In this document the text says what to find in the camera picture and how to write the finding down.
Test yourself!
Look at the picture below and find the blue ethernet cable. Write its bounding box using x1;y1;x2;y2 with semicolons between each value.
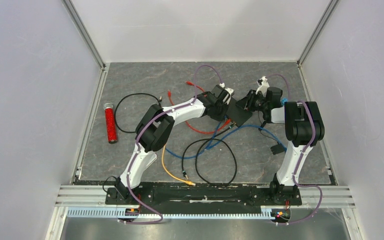
164;120;289;161

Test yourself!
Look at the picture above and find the yellow ethernet cable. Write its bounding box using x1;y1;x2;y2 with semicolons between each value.
160;145;196;186

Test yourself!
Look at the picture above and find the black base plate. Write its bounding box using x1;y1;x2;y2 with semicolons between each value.
105;182;303;215

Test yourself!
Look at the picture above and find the blue lego brick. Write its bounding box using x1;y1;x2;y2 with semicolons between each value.
280;97;289;106

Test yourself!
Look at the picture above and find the black ethernet cable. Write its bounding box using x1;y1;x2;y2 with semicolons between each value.
113;92;244;185

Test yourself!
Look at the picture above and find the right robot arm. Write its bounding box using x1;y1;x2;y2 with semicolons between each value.
243;87;325;204

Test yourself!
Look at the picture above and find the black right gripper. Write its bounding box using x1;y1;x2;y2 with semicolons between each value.
234;91;267;114

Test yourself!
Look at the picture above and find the black power adapter cable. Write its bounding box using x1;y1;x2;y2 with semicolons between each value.
257;110;286;156

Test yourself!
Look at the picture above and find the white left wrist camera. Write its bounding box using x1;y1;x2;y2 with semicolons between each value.
219;83;234;102

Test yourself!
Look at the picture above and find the black network switch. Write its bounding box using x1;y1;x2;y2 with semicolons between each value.
225;98;253;127

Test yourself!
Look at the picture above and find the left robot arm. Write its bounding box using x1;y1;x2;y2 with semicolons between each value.
114;83;234;204

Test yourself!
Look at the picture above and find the red glitter tube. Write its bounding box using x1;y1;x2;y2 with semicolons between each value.
103;102;118;144

